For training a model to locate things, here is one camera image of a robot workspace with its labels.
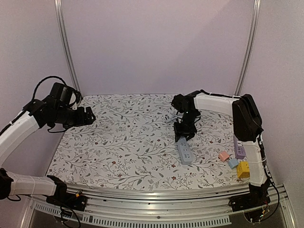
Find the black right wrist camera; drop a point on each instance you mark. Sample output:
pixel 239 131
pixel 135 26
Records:
pixel 182 103

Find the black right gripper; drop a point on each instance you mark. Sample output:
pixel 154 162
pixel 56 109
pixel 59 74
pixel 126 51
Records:
pixel 184 127

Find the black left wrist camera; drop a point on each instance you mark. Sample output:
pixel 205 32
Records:
pixel 65 95

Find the aluminium frame post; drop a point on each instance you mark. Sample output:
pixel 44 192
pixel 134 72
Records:
pixel 249 47
pixel 65 43

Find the purple power strip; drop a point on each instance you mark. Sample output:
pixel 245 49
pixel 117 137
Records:
pixel 239 149

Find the right aluminium frame post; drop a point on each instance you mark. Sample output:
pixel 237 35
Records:
pixel 249 47

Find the pink plug adapter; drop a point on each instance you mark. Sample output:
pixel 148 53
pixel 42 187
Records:
pixel 223 156

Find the light blue plug adapter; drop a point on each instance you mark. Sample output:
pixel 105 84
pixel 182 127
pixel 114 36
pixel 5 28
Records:
pixel 233 163

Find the yellow cube socket adapter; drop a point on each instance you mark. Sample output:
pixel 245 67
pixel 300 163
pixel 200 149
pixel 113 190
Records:
pixel 243 170

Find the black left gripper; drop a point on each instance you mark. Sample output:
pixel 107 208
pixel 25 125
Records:
pixel 81 119

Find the blue power strip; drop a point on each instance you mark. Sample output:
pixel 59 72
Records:
pixel 184 151

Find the aluminium front rail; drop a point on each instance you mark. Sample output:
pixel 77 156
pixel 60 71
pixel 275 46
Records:
pixel 200 208

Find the floral patterned table mat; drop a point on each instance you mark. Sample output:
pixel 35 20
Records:
pixel 131 146

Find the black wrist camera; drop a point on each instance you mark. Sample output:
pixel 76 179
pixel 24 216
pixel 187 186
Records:
pixel 65 95
pixel 182 103

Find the left aluminium frame post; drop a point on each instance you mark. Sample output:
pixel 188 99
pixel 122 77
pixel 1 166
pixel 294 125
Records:
pixel 65 43

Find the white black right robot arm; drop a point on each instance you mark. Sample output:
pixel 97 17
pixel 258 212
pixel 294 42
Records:
pixel 247 127

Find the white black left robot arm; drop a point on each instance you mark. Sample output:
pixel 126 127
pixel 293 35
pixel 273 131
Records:
pixel 61 106

